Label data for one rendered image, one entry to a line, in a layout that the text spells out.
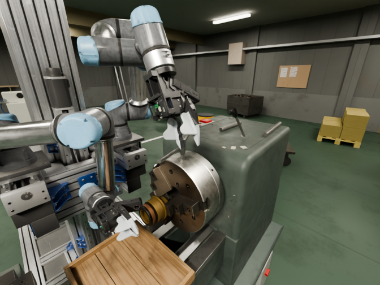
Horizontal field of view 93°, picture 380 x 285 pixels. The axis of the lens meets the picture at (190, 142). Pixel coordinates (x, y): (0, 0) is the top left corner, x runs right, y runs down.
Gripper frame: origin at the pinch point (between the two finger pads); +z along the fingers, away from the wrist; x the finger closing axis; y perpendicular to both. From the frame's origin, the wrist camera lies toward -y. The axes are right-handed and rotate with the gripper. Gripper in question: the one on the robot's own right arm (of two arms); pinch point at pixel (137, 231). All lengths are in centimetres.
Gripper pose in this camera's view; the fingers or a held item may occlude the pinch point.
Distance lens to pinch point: 66.2
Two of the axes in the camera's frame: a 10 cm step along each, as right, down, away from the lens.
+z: 7.5, 2.4, -6.2
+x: 0.0, -9.3, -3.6
